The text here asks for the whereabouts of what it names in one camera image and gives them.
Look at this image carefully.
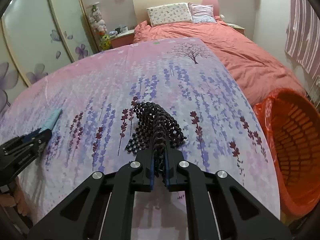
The person's left hand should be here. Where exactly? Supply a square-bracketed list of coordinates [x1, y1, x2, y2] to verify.
[0, 177, 30, 216]

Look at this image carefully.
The orange plastic laundry basket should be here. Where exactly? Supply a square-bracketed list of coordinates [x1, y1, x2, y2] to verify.
[253, 88, 319, 218]

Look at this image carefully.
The beige pink headboard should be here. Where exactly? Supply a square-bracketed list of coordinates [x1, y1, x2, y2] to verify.
[132, 0, 221, 28]

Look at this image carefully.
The white mug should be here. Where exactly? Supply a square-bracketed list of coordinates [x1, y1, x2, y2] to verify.
[120, 26, 129, 34]

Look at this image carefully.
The pink striped pillow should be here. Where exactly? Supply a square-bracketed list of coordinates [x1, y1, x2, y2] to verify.
[188, 2, 216, 23]

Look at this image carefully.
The black honeycomb mesh sleeve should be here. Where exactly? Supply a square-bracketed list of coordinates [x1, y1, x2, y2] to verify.
[125, 102, 186, 177]

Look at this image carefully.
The pink white nightstand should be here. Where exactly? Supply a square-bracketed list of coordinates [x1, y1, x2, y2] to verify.
[111, 30, 135, 48]

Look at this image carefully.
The stack of plush toys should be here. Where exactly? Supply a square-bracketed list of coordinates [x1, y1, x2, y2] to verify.
[87, 2, 111, 51]

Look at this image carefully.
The sliding door floral wardrobe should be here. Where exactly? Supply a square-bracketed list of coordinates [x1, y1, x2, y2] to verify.
[1, 0, 97, 114]

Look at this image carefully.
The white floral pillow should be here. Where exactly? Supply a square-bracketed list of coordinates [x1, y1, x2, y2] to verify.
[146, 3, 193, 27]

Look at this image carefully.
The pink lavender print sheet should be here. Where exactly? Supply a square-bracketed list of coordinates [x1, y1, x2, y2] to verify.
[1, 38, 291, 239]

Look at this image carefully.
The pink striped curtain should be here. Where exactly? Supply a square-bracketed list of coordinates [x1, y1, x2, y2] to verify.
[285, 0, 319, 79]

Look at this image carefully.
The coral pink duvet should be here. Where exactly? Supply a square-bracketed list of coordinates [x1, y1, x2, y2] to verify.
[134, 21, 305, 106]

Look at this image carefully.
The far side nightstand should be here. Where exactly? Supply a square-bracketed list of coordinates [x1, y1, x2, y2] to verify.
[227, 23, 246, 35]

